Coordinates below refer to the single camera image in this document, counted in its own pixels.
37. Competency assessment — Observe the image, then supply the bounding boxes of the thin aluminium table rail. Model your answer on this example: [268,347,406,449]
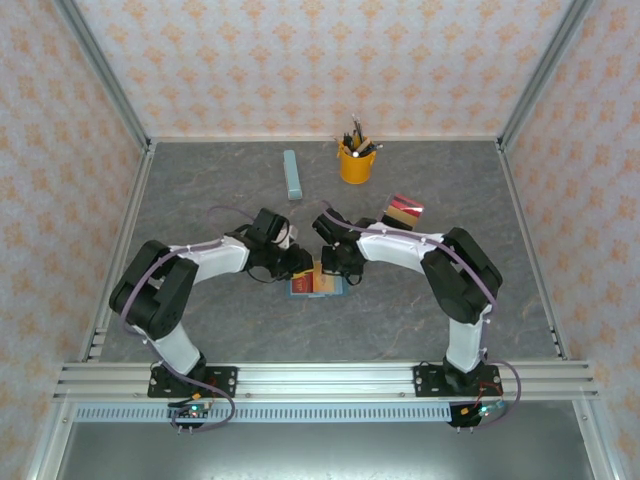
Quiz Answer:
[149,135,501,145]

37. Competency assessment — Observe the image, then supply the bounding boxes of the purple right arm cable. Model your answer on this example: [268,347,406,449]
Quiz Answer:
[319,200,522,432]

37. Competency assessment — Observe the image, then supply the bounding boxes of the blue and orange card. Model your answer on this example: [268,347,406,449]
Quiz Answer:
[313,272,342,296]

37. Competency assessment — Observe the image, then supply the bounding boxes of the thin black left gripper cable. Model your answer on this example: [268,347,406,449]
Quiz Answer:
[248,267,284,285]

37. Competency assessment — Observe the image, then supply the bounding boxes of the short aluminium frame post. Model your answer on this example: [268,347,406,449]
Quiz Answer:
[572,399,619,480]
[27,402,76,480]

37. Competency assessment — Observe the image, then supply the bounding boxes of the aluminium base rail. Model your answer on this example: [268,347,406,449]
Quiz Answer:
[52,362,600,401]

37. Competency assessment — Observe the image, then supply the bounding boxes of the blue card holder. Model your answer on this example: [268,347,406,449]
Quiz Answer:
[285,267,346,300]

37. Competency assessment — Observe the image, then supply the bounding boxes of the yellow pen cup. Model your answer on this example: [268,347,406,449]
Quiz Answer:
[337,139,377,185]

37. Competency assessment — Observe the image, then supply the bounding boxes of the grey metal sheet panel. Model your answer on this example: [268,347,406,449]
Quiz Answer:
[54,422,599,480]

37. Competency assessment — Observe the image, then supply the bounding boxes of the aluminium table side rail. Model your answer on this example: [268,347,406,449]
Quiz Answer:
[79,144,156,362]
[495,142,571,361]

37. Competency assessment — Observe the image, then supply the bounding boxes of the slotted grey cable duct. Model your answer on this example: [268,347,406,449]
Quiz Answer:
[74,403,466,424]

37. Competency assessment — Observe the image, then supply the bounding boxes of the clear acrylic card box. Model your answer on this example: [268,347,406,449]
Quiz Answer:
[380,193,425,232]

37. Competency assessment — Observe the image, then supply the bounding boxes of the long teal box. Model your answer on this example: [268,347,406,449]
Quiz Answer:
[282,149,305,202]

